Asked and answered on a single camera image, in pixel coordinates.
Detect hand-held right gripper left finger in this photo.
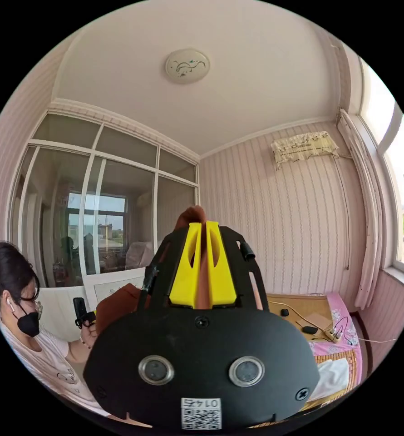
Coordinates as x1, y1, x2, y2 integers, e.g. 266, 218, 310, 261
169, 223, 202, 308

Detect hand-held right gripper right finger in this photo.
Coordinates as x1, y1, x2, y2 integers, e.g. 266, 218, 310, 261
206, 220, 238, 308

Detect brown jeans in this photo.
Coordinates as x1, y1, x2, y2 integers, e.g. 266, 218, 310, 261
95, 205, 269, 341

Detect person's left forearm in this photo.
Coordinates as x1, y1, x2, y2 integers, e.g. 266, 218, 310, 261
65, 340, 91, 364

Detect person's right forearm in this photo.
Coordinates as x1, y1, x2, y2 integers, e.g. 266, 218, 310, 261
110, 412, 153, 428

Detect person's left hand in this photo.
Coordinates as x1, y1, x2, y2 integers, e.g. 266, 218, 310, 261
80, 321, 99, 349

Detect white framed picture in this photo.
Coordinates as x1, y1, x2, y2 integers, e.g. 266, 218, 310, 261
84, 267, 147, 308

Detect person's body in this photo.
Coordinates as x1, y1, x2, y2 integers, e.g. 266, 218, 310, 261
0, 241, 114, 418

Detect bed with woven mat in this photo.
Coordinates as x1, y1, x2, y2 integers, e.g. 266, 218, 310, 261
266, 291, 365, 413

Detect flat cardboard sheet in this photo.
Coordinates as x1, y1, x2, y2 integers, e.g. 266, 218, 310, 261
295, 312, 330, 342

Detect air conditioner with lace cover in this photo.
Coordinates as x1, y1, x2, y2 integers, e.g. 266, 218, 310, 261
271, 131, 340, 170

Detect white folded cloth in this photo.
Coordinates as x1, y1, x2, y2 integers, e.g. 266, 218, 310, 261
307, 357, 351, 402

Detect white curtain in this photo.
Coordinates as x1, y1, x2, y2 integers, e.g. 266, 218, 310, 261
336, 108, 384, 311

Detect window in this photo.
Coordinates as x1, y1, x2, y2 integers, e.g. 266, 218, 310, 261
358, 56, 404, 275

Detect round ceiling lamp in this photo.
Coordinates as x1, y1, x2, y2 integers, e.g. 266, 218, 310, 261
165, 48, 211, 85

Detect glass partition with white frame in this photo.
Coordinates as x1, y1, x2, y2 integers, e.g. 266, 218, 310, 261
7, 111, 201, 289

